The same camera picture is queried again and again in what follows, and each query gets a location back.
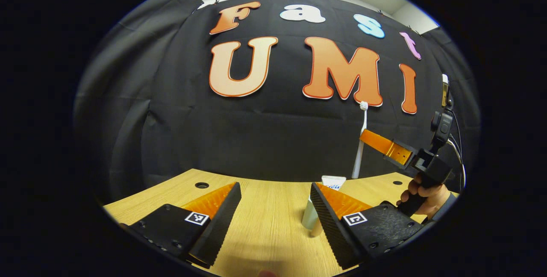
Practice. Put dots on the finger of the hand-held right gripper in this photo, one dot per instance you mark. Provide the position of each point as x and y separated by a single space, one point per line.
384 144

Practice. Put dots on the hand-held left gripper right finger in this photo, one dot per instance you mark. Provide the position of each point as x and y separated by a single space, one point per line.
329 225

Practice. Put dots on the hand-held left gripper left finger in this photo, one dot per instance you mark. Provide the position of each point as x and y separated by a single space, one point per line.
222 225

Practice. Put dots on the white toothbrush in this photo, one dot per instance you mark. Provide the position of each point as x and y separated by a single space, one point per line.
362 140

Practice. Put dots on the white toothpaste tube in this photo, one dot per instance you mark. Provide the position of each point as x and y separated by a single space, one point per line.
334 181

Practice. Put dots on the light wooden desktop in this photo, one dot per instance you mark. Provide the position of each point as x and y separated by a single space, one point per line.
269 225

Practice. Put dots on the black backdrop cloth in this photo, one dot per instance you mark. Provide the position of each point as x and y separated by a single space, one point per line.
265 140

